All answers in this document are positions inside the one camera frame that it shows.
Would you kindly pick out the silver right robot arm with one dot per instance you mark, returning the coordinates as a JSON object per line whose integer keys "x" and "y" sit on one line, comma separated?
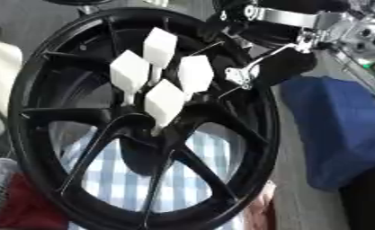
{"x": 366, "y": 36}

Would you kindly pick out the blue fabric bag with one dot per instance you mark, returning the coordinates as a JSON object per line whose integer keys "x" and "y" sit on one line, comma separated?
{"x": 337, "y": 128}

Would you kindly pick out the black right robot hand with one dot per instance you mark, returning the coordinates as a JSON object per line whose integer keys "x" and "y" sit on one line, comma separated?
{"x": 287, "y": 64}

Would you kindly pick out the white soft bundle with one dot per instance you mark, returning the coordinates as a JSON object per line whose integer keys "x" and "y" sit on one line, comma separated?
{"x": 0, "y": 75}

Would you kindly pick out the black round object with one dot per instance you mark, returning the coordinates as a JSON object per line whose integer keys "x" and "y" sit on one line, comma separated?
{"x": 77, "y": 1}

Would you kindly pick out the black spoked wheel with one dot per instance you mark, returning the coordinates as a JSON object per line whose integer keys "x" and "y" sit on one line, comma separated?
{"x": 38, "y": 113}

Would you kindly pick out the white pin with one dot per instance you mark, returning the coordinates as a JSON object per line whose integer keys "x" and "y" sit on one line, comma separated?
{"x": 129, "y": 72}
{"x": 165, "y": 101}
{"x": 159, "y": 45}
{"x": 195, "y": 73}

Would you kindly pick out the red cloth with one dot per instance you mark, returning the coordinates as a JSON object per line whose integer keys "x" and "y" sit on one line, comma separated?
{"x": 27, "y": 206}

